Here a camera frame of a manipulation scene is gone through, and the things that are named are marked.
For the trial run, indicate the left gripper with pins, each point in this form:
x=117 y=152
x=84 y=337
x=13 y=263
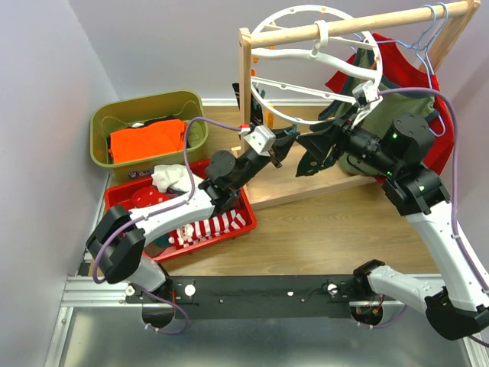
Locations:
x=282 y=145

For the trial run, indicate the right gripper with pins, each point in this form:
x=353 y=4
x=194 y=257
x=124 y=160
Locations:
x=324 y=140

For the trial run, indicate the dark green sock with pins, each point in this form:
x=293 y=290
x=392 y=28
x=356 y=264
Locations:
x=309 y=166

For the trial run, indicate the white round clip hanger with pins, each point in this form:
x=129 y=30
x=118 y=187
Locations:
x=328 y=65

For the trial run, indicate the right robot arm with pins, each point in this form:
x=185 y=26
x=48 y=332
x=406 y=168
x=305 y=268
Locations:
x=458 y=308

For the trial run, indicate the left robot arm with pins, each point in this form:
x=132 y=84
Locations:
x=117 y=242

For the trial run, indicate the wooden clothes rack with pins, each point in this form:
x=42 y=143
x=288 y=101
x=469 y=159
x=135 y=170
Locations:
x=273 y=186

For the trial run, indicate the black striped sock pair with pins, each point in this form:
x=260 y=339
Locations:
x=256 y=116

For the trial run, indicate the olive green shirt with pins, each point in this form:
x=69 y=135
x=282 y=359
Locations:
x=397 y=73

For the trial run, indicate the red shirt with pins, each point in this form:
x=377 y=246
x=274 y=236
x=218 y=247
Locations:
x=441 y=150

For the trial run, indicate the orange folded garment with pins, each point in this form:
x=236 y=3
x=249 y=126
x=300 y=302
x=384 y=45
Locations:
x=156 y=139

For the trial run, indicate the red white striped santa sock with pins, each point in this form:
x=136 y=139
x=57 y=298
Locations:
x=203 y=230

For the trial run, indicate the red polka dot sock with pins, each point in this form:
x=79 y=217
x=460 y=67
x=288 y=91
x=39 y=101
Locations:
x=148 y=196

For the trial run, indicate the olive green plastic bin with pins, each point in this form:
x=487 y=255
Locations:
x=115 y=116

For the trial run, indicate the red plastic tray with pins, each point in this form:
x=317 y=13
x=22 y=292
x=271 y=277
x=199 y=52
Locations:
x=121 y=195

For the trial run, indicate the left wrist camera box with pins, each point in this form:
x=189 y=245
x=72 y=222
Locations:
x=260 y=139

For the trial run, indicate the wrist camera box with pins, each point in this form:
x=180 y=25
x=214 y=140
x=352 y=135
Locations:
x=367 y=99
x=260 y=139

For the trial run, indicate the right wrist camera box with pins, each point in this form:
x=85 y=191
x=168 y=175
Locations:
x=367 y=99

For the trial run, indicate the blue wire hanger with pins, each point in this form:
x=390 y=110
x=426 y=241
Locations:
x=419 y=47

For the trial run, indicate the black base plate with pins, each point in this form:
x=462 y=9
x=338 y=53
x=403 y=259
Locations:
x=263 y=297

